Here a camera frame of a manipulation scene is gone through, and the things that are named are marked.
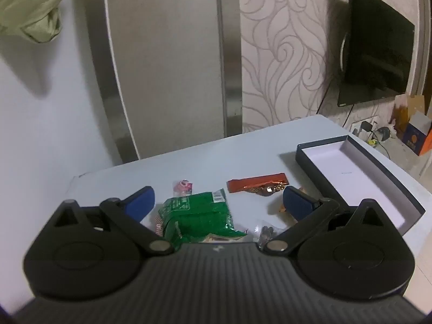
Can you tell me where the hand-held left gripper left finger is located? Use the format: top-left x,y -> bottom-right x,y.
47,185 -> 174,256

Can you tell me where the red foil stick sachet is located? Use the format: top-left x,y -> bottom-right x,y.
227,172 -> 290,194

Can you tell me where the orange plastic bag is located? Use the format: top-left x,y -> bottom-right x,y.
394,96 -> 410,132

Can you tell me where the green cloth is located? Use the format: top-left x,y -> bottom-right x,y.
0,0 -> 82,44

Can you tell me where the blue and orange box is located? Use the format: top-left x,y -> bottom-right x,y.
403,111 -> 432,156

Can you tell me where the white television cable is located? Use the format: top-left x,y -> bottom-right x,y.
339,32 -> 349,75

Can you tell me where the small pink candy packet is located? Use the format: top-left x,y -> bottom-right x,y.
172,180 -> 194,196

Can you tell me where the open tan cardboard box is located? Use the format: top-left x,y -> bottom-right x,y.
393,94 -> 426,132

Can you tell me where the white wall socket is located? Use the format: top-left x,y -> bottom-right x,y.
351,116 -> 380,136

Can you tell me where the black television cable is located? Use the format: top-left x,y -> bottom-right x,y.
315,81 -> 335,115

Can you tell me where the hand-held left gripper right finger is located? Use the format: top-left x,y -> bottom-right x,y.
260,186 -> 389,254

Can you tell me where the black wall television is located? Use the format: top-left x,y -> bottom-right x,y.
337,0 -> 416,109

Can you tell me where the brown gold candy wrapper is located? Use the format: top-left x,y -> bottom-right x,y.
249,181 -> 291,197

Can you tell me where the black power cable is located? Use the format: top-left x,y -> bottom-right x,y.
342,104 -> 355,126

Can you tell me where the clear packet of dark snacks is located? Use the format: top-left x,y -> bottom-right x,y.
255,222 -> 282,245

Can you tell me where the dark cardboard box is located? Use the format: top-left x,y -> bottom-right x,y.
296,135 -> 426,237

